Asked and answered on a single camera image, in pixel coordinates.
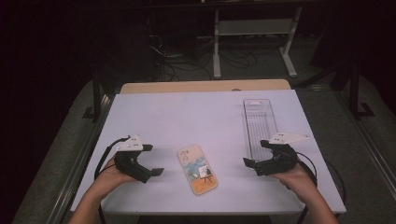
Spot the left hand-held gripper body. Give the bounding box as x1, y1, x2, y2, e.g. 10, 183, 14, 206
113, 133, 145, 175

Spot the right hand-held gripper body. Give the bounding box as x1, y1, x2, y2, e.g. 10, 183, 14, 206
255, 132, 311, 177

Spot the beige painted phone case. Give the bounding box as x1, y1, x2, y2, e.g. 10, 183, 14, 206
177, 143, 219, 196

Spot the person's right hand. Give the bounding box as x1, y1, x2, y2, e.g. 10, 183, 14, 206
269, 161, 319, 203

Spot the person's left hand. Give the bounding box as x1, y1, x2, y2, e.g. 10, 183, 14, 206
92, 156, 137, 196

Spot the clear plastic tray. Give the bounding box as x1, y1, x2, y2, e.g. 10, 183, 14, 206
242, 98, 280, 171

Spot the black metal stand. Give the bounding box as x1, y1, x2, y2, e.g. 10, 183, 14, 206
347, 61, 376, 121
81, 70, 105, 123

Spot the beige wooden table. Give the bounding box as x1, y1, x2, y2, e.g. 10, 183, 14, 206
120, 78, 292, 95

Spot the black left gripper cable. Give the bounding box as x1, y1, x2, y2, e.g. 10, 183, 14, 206
93, 135, 132, 182

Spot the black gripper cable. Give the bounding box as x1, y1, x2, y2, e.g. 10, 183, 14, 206
93, 135, 132, 182
295, 151, 347, 207

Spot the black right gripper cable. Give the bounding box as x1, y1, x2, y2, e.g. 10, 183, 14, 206
295, 151, 347, 207

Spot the metal table rail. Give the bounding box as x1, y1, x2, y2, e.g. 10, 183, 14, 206
46, 92, 115, 224
336, 91, 396, 191

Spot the black floor cable tangle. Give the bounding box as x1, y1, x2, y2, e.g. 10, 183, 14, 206
148, 33, 213, 82
218, 46, 260, 69

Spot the white metal table frame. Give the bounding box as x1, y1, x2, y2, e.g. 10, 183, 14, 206
212, 6, 304, 79

